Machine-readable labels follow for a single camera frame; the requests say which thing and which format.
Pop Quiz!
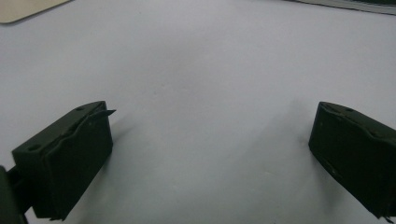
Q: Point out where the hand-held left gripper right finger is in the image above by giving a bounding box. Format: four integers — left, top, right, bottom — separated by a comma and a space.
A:
308, 101, 396, 219

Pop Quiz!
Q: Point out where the beige board corner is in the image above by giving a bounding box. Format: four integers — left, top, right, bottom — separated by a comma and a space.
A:
0, 0, 73, 24

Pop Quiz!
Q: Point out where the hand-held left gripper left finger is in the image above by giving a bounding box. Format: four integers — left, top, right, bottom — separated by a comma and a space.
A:
11, 100, 117, 221

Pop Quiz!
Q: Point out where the grey table edge strip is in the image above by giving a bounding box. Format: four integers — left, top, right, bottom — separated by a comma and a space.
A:
284, 0, 396, 16

